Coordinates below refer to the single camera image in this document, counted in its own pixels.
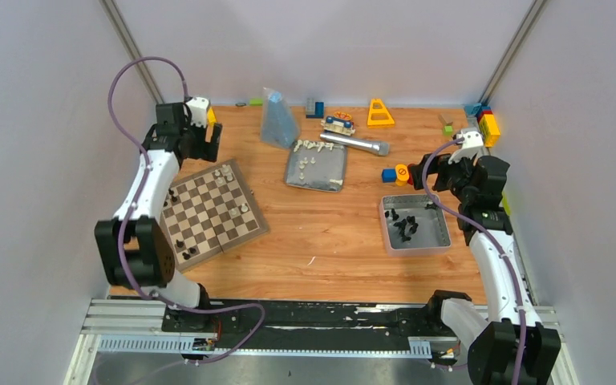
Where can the silver metal cylinder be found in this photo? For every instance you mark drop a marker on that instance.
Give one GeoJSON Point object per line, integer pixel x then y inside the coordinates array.
{"type": "Point", "coordinates": [378, 148]}

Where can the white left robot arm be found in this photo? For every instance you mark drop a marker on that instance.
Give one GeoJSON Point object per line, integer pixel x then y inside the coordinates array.
{"type": "Point", "coordinates": [135, 251]}

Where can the blue white toy car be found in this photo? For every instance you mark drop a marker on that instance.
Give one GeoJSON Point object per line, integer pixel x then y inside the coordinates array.
{"type": "Point", "coordinates": [340, 122]}

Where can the blue grey lego block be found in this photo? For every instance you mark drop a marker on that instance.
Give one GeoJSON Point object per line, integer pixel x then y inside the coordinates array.
{"type": "Point", "coordinates": [314, 109]}

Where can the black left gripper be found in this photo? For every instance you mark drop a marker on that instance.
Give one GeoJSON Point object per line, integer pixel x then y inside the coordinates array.
{"type": "Point", "coordinates": [211, 141]}

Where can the pile of black chess pieces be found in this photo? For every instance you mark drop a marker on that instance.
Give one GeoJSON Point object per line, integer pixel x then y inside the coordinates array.
{"type": "Point", "coordinates": [403, 227]}

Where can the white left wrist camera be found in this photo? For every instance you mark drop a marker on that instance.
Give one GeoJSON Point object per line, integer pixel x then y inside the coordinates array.
{"type": "Point", "coordinates": [198, 108]}

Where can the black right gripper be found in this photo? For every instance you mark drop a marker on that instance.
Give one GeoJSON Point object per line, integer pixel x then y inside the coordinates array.
{"type": "Point", "coordinates": [443, 166]}

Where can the yellow triangular toy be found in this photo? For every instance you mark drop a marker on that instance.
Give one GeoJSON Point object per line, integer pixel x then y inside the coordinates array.
{"type": "Point", "coordinates": [378, 115]}

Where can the wooden chess board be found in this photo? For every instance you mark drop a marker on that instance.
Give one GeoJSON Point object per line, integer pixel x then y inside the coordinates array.
{"type": "Point", "coordinates": [210, 212]}

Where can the blue yellow red toy blocks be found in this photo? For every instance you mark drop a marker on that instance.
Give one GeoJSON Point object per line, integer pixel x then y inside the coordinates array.
{"type": "Point", "coordinates": [400, 175]}

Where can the clear blue plastic bag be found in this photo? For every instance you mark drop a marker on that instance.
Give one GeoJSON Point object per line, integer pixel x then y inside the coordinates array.
{"type": "Point", "coordinates": [279, 128]}

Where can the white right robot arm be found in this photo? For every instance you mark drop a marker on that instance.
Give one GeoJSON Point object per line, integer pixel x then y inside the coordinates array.
{"type": "Point", "coordinates": [510, 345]}

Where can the stacked coloured duplo blocks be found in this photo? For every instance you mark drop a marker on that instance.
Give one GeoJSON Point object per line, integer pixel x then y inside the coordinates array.
{"type": "Point", "coordinates": [486, 120]}

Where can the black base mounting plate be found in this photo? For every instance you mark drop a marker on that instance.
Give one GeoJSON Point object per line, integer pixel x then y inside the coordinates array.
{"type": "Point", "coordinates": [333, 328]}

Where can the yellow block by wall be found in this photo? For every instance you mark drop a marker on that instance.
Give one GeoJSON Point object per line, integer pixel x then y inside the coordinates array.
{"type": "Point", "coordinates": [212, 119]}

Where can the grey tray black pieces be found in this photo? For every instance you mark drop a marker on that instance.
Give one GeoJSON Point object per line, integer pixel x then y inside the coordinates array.
{"type": "Point", "coordinates": [432, 236]}

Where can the grey tray white pieces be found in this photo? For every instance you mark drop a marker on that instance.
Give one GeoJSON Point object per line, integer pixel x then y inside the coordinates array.
{"type": "Point", "coordinates": [316, 165]}

